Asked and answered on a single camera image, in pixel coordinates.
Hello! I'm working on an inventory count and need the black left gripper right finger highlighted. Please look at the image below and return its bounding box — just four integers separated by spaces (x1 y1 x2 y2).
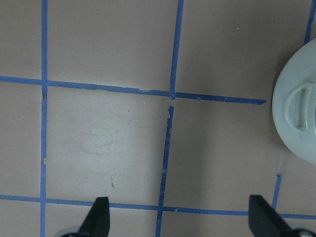
248 195 296 237

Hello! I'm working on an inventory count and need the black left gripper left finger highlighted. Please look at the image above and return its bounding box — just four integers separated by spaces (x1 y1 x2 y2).
78 197 110 237

